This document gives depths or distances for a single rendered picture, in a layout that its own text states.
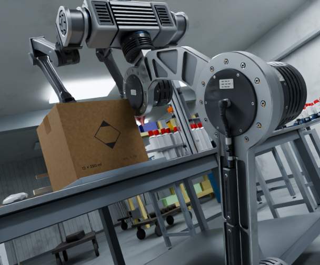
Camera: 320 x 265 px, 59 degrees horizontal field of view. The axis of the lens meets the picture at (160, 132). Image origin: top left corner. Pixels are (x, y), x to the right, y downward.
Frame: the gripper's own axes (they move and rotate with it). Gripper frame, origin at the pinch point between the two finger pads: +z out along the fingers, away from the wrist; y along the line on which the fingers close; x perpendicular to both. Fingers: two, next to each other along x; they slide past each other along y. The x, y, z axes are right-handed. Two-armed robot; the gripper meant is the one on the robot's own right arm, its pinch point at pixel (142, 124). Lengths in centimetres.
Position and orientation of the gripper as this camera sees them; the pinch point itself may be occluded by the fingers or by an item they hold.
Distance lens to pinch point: 197.1
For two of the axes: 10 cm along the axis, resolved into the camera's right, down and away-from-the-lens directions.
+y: -7.1, 1.1, -6.9
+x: 6.3, -3.3, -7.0
